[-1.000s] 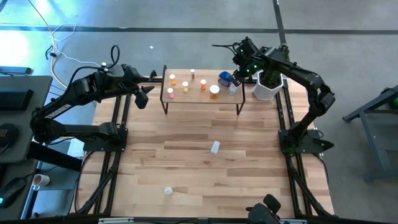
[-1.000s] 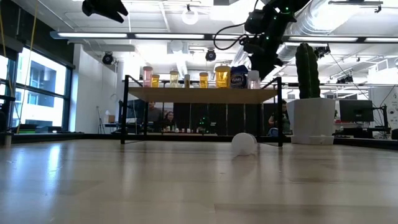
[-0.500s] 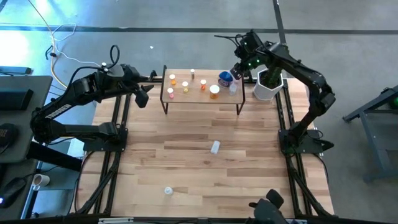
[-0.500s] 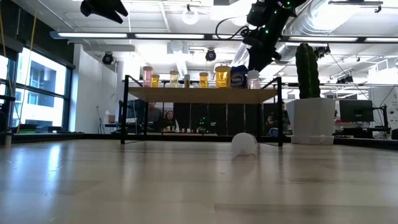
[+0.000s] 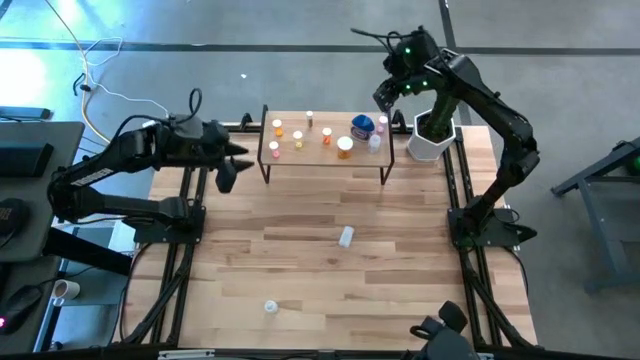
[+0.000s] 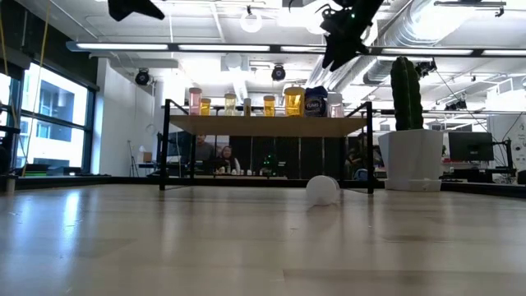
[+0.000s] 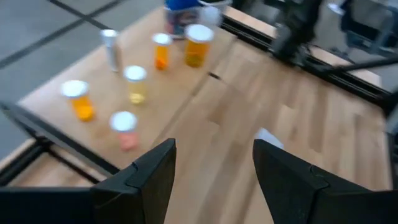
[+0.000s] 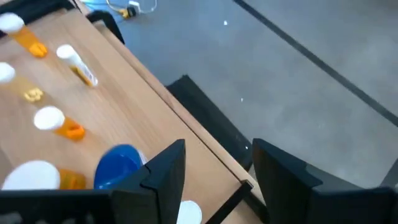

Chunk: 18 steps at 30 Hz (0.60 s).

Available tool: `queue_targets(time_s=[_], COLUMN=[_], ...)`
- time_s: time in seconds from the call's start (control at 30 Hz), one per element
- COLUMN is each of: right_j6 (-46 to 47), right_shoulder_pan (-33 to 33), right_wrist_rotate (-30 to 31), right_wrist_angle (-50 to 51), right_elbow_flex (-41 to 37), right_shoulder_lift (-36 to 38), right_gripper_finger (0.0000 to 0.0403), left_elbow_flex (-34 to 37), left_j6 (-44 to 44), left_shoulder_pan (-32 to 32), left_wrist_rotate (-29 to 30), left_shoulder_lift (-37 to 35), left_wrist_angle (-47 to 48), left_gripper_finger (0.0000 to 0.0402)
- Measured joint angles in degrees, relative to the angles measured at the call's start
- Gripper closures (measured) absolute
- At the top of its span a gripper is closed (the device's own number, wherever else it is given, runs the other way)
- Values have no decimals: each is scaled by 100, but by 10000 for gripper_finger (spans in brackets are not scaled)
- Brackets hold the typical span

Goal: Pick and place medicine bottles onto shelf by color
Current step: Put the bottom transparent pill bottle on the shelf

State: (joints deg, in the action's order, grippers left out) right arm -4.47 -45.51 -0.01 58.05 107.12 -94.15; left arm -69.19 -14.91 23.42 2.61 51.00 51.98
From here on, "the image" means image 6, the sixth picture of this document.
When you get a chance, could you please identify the clear bottle white screw cap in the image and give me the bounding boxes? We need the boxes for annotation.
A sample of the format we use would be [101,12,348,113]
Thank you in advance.
[327,91,343,118]

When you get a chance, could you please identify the silver ventilation duct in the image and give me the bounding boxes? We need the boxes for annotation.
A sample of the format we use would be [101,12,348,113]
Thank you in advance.
[362,0,468,86]

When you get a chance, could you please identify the large amber pill bottle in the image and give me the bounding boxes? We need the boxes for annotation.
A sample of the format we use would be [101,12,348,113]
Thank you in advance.
[284,85,307,118]

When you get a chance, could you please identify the yellow cable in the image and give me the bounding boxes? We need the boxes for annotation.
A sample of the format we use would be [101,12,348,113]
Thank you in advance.
[20,7,51,178]

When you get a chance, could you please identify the pink pill bottle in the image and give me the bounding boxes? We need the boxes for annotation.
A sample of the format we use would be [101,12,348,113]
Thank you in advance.
[188,86,203,117]
[330,97,345,118]

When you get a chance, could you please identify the person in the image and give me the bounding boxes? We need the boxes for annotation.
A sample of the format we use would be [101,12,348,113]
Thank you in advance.
[215,145,242,176]
[347,133,381,180]
[193,133,215,173]

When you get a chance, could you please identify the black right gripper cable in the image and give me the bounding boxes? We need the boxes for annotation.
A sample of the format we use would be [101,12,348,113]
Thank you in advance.
[287,0,335,20]

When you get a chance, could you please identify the round white pendant lamp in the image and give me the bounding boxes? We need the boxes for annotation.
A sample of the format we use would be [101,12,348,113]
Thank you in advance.
[240,12,264,35]

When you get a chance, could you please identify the black tripod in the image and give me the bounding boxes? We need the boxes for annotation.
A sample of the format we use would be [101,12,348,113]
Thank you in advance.
[126,139,140,178]

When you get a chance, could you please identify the black ceiling spotlight cluster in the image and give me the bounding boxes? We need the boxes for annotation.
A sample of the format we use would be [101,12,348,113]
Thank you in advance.
[443,95,468,112]
[414,58,438,79]

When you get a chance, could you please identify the black aluminium table frame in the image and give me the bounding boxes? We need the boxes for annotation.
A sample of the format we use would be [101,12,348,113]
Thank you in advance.
[0,174,526,199]

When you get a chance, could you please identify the black metal stand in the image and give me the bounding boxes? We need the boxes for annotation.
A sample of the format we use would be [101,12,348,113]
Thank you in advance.
[0,104,26,176]

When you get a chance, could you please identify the green cactus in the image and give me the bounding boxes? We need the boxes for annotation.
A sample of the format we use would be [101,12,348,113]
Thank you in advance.
[389,56,425,132]

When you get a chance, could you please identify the black computer monitor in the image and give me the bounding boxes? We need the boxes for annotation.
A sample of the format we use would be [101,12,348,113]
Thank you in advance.
[447,131,496,163]

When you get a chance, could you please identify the blue Tums bottle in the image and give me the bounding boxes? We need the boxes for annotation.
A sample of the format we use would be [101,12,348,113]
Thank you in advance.
[304,85,330,118]

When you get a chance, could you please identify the black ceiling track fixture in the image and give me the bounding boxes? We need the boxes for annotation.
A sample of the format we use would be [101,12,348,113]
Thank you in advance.
[433,0,507,18]

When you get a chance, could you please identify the long ceiling light bar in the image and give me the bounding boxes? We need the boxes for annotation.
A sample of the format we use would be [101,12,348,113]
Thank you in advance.
[65,39,526,58]

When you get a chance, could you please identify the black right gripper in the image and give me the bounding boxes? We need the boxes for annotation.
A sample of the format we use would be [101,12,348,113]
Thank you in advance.
[320,0,385,72]

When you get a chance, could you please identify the white planter pot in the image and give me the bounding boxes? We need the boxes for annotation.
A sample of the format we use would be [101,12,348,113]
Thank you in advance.
[376,128,445,192]

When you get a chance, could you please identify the wooden shelf black legs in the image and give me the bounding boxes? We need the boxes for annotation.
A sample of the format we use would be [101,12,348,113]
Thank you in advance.
[159,98,376,195]

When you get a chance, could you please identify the pale yellow pill bottle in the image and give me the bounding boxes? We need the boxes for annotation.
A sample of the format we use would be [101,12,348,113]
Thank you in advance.
[224,93,238,117]

